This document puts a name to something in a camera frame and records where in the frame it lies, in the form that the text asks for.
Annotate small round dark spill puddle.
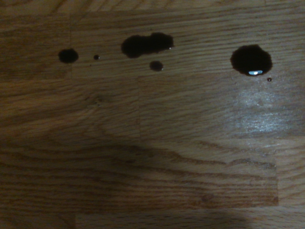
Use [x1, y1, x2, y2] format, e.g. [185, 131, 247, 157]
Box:
[58, 48, 79, 64]

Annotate medium dark spill drop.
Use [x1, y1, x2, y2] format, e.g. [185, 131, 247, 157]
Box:
[149, 60, 164, 72]

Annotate large round dark spill puddle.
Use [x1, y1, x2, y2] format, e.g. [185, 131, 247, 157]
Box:
[230, 44, 273, 77]

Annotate elongated dark spill puddle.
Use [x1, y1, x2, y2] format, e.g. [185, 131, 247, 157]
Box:
[121, 32, 175, 59]

